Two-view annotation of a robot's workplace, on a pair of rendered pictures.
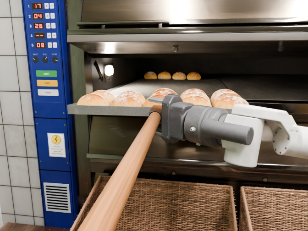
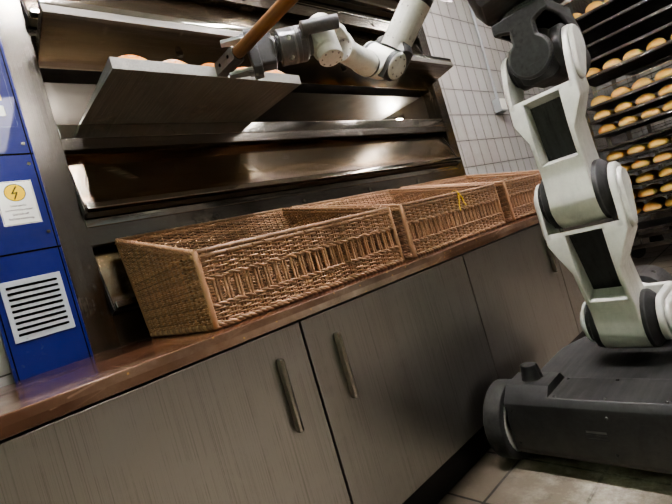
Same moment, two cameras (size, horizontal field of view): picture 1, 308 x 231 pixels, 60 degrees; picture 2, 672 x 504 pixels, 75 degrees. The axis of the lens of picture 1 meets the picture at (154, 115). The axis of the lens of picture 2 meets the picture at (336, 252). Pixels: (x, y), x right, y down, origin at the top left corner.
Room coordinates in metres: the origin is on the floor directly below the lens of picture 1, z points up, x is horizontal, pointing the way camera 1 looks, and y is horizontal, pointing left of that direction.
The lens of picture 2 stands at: (-0.10, 0.77, 0.66)
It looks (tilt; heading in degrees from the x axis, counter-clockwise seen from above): 0 degrees down; 310
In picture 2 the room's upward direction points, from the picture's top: 16 degrees counter-clockwise
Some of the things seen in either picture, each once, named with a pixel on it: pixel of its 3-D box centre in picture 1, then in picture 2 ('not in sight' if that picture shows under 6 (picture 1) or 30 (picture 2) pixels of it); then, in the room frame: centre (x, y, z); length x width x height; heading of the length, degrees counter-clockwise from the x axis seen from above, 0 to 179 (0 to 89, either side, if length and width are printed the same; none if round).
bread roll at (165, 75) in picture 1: (164, 75); not in sight; (1.95, -0.08, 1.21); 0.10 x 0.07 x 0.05; 84
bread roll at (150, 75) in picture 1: (150, 75); not in sight; (1.97, 0.02, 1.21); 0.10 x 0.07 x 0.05; 76
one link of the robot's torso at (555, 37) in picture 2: not in sight; (541, 59); (0.11, -0.46, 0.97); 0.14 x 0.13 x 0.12; 172
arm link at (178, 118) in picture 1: (187, 122); (272, 49); (0.61, -0.08, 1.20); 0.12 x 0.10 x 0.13; 48
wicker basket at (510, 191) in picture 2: not in sight; (485, 193); (0.59, -1.19, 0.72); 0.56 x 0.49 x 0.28; 80
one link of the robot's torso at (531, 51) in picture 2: not in sight; (547, 50); (0.10, -0.52, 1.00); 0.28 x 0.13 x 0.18; 82
